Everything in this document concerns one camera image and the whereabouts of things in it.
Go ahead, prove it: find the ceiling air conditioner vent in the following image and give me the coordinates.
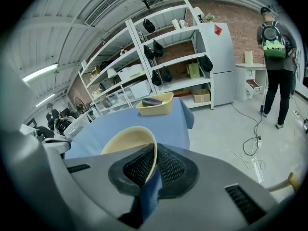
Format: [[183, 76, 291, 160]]
[[84, 0, 141, 26]]

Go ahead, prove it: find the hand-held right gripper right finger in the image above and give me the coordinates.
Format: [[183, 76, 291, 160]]
[[144, 143, 277, 231]]

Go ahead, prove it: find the wooden chair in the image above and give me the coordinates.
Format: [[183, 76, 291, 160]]
[[266, 171, 301, 193]]

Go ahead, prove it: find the green paper bag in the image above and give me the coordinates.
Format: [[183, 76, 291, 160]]
[[187, 63, 201, 79]]

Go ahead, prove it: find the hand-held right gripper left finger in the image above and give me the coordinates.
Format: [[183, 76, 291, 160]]
[[64, 143, 156, 220]]

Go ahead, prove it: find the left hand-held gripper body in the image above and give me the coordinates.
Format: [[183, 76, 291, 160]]
[[32, 128, 72, 160]]

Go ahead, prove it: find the yellow plastic tray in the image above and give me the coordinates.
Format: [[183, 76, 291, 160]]
[[135, 92, 174, 116]]

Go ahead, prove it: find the white cabinet with red drawer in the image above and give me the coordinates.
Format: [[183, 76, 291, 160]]
[[235, 63, 268, 101]]

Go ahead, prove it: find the cardboard box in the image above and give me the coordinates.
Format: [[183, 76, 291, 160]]
[[192, 88, 211, 104]]

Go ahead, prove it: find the black floor fan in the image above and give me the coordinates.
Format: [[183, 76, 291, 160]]
[[68, 96, 87, 119]]

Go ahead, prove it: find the white storage box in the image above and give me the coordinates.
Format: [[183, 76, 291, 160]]
[[129, 80, 152, 100]]

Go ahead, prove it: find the beige bowl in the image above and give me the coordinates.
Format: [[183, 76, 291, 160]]
[[100, 126, 159, 186]]

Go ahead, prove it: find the black floor cable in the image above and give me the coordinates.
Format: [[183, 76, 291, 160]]
[[230, 102, 268, 156]]

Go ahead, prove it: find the purple eggplant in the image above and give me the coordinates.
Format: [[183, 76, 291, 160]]
[[141, 98, 167, 107]]

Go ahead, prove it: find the narrow white shelving unit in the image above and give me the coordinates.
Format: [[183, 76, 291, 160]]
[[128, 0, 215, 110]]

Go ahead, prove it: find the ceiling light tube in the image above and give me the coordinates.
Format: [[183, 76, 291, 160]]
[[36, 94, 56, 107], [22, 64, 59, 82]]

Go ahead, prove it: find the blue tablecloth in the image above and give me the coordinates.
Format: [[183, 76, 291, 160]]
[[64, 97, 195, 223]]

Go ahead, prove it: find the white refrigerator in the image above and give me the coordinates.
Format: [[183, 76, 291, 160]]
[[198, 22, 237, 107]]

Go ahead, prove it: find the group of black hanging bags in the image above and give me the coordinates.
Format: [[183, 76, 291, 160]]
[[142, 18, 214, 86]]

